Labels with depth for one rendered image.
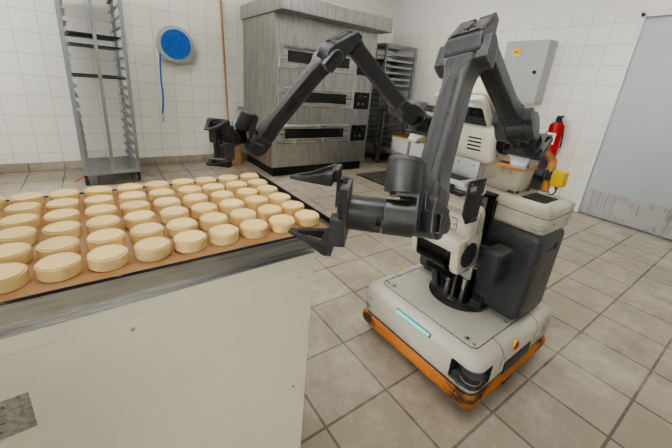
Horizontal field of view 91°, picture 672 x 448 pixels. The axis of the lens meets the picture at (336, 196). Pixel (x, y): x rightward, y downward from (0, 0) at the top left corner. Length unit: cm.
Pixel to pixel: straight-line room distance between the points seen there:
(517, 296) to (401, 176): 116
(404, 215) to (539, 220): 100
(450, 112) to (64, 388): 76
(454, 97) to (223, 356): 67
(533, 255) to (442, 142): 96
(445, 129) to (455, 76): 12
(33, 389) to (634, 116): 464
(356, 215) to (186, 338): 38
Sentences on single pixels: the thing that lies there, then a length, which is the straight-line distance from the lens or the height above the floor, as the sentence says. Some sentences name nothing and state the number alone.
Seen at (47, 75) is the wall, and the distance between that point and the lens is 468.
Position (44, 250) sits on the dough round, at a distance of 63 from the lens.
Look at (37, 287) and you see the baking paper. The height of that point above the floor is 90.
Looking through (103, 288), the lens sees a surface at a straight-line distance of 61.
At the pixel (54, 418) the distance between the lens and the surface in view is 72.
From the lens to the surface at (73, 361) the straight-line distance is 66.
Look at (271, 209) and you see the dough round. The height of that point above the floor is 92.
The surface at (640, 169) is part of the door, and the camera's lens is 459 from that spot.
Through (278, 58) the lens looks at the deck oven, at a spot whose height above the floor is 139.
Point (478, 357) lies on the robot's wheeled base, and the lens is 144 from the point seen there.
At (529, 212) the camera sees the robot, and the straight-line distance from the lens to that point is 148.
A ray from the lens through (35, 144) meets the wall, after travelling 478.
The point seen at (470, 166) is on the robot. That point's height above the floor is 95.
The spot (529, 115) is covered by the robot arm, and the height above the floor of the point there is 115.
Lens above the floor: 118
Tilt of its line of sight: 19 degrees down
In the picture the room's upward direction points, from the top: 5 degrees clockwise
